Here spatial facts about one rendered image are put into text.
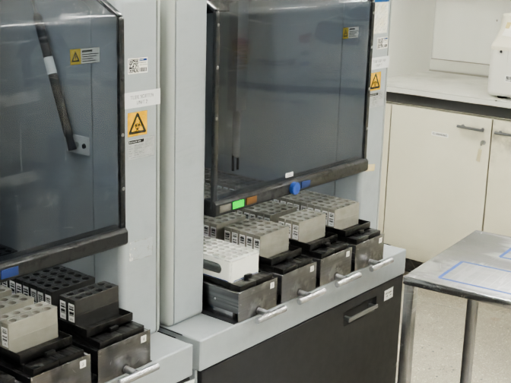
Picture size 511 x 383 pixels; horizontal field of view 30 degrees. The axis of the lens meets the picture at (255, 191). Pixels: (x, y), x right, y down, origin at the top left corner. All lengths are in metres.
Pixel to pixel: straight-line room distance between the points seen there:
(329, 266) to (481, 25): 2.83
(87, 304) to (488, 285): 0.88
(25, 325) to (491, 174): 2.91
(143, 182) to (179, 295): 0.29
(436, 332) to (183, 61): 2.35
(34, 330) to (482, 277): 1.01
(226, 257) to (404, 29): 2.90
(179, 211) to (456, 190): 2.57
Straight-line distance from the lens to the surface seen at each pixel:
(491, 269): 2.28
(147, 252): 1.95
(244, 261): 2.11
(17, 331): 1.76
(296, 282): 2.23
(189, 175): 2.00
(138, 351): 1.87
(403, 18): 4.83
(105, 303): 1.88
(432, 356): 3.80
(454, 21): 5.05
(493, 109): 4.34
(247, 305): 2.10
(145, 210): 1.92
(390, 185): 4.60
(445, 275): 2.21
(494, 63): 4.28
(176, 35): 1.92
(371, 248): 2.48
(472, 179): 4.38
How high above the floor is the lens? 1.55
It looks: 15 degrees down
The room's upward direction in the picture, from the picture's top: 2 degrees clockwise
